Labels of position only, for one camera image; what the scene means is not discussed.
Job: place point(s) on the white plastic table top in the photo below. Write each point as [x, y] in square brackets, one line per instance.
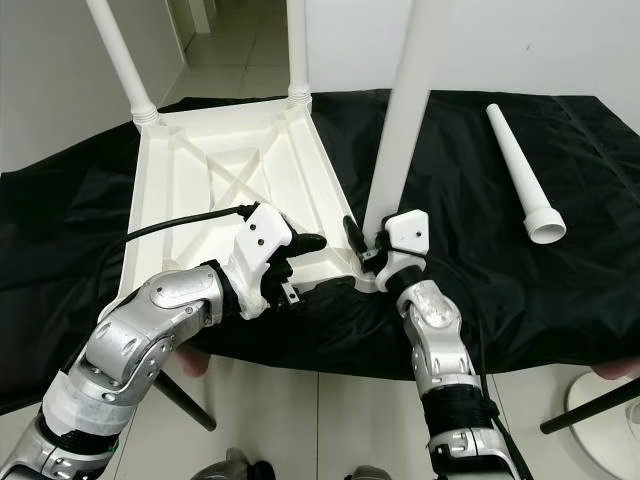
[220, 160]

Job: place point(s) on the white plastic table leg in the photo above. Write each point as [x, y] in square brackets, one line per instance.
[405, 110]
[518, 165]
[122, 60]
[297, 50]

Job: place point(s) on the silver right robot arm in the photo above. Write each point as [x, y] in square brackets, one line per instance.
[440, 340]

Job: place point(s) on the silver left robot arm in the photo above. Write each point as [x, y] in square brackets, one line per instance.
[140, 330]

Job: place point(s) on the black metal stand leg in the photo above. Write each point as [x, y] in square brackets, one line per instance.
[185, 401]
[590, 406]

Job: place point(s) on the robot left leg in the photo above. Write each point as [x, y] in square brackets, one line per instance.
[235, 465]

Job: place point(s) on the robot leg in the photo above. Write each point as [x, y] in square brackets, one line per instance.
[365, 474]
[235, 465]

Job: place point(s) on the robot right leg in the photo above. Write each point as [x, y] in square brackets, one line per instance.
[365, 474]

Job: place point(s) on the black table cloth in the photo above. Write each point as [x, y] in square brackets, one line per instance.
[60, 250]

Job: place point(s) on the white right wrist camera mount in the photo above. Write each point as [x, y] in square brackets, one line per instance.
[408, 232]

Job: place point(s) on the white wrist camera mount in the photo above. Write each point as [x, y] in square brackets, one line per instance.
[408, 232]
[260, 235]

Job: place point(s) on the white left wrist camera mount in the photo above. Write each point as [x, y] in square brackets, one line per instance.
[260, 235]

